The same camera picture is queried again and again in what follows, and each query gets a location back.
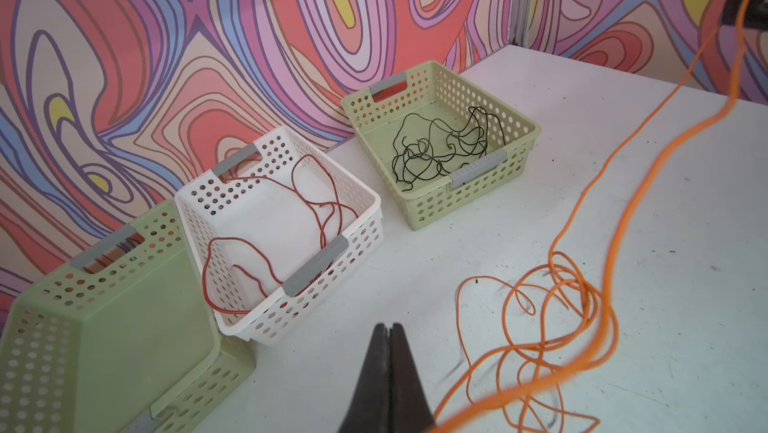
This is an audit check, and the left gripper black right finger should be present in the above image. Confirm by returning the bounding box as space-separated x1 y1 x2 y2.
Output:
389 323 435 432

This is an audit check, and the green perforated plastic basket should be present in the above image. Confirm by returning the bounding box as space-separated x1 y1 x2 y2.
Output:
342 61 541 231
1 201 256 432

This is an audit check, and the orange cable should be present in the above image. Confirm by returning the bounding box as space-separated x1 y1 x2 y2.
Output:
427 0 768 433

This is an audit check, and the right green perforated plastic basket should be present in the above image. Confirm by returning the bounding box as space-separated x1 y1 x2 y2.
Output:
342 61 541 231

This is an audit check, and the white perforated plastic basket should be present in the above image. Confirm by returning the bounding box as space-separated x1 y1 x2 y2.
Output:
174 127 383 345

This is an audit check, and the left green perforated plastic basket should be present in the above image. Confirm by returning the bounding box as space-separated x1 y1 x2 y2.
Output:
1 201 256 432

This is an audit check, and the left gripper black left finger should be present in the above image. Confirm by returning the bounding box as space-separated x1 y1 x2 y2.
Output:
339 323 390 432

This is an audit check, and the red cable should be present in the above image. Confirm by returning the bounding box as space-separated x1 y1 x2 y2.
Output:
200 153 360 316

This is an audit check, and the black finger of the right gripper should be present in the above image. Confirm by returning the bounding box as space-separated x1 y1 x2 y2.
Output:
719 0 768 29

